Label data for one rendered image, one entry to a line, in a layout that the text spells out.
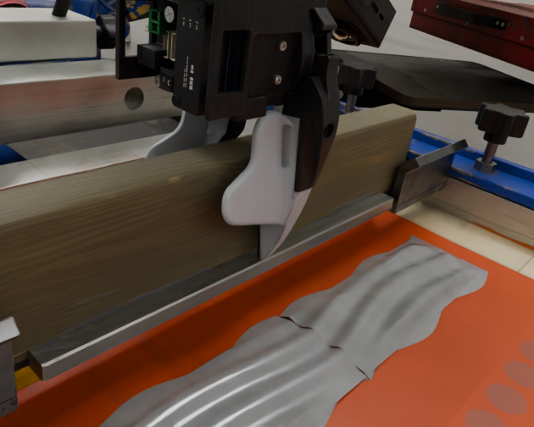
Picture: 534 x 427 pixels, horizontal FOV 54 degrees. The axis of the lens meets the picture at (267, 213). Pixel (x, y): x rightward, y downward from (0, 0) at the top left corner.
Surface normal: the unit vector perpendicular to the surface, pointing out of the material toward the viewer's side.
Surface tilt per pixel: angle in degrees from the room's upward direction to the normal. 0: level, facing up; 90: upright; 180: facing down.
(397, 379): 0
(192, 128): 98
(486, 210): 90
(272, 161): 81
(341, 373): 35
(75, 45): 90
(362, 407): 0
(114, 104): 90
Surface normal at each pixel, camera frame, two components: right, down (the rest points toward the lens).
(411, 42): -0.67, 0.26
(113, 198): 0.71, -0.03
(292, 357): 0.44, -0.53
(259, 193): 0.74, 0.27
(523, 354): 0.14, -0.88
